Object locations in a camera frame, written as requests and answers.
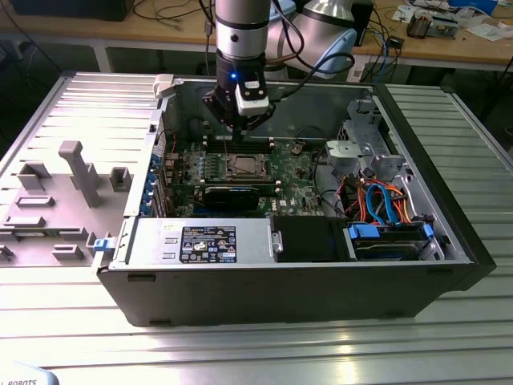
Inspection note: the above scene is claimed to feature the blue wire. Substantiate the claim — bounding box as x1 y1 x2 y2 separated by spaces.
365 182 398 228

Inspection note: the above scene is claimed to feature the black PC case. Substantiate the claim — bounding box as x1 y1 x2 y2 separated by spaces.
95 71 497 328

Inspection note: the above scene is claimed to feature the hard disk in blue carrier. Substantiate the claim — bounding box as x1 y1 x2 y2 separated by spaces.
343 222 436 261

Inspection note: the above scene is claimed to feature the pale blue teach pendant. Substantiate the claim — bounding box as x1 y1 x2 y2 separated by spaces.
0 360 60 385

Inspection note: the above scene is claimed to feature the white paper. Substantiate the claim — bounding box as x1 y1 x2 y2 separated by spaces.
460 22 513 41

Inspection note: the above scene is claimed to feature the wide black box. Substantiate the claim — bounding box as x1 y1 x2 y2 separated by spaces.
11 0 129 22

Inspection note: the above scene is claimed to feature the white plastic case latch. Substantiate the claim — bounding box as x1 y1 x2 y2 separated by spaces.
154 74 177 99

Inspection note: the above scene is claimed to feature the silver power supply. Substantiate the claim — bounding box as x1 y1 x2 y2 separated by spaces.
110 218 284 270

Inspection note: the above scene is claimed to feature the black graphics card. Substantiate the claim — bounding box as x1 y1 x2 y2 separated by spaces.
202 183 261 212

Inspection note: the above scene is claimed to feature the blue box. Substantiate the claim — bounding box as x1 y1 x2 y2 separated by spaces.
448 0 498 13

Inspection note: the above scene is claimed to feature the black fan shroud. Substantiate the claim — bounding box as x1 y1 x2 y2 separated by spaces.
270 216 349 264

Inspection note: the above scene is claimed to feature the wooden desk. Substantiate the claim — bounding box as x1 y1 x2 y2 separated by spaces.
0 0 513 73

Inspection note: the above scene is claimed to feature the CPU socket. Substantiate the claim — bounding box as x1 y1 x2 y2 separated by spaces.
224 152 269 180

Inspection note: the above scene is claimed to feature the orange wire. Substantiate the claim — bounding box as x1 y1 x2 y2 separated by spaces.
341 179 368 221
394 187 414 224

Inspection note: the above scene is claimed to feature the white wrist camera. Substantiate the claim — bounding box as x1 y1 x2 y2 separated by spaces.
235 79 269 116

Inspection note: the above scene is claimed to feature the gray metal box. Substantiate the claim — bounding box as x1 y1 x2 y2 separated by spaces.
430 11 460 40

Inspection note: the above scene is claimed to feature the green motherboard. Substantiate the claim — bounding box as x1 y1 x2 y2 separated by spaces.
160 138 325 220

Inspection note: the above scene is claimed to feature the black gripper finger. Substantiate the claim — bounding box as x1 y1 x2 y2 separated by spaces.
241 101 278 132
202 90 244 144

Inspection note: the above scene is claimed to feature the black camera cable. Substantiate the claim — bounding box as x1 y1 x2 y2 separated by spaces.
270 0 357 98

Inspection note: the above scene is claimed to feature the gray parts rack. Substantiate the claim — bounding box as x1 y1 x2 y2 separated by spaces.
0 140 133 268

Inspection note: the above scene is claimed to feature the silver metal drive cage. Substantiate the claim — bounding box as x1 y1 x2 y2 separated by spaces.
338 99 396 157

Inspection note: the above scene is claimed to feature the black RAM slot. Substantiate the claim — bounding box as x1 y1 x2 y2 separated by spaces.
176 179 281 193
207 137 276 144
206 143 276 152

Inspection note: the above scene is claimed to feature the gray plastic drive bracket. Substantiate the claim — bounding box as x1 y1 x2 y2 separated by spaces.
325 140 404 180

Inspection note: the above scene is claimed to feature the metal heat sink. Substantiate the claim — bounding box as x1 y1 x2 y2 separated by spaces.
406 10 433 40

